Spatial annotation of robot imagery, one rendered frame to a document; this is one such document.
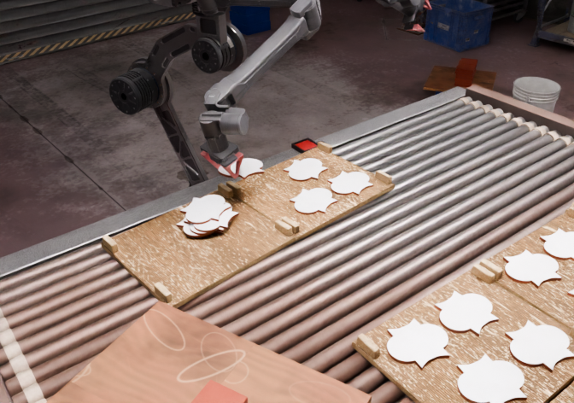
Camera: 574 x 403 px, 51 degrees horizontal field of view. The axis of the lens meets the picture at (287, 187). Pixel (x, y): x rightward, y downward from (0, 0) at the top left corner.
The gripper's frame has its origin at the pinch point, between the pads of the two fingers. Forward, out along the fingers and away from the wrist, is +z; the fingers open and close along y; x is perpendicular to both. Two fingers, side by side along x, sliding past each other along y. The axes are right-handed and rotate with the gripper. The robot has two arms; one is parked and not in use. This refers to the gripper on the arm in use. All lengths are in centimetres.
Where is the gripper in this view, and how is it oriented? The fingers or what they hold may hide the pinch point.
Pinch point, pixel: (227, 171)
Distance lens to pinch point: 174.3
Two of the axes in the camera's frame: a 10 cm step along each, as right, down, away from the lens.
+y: 7.0, 3.8, -6.1
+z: 1.9, 7.2, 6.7
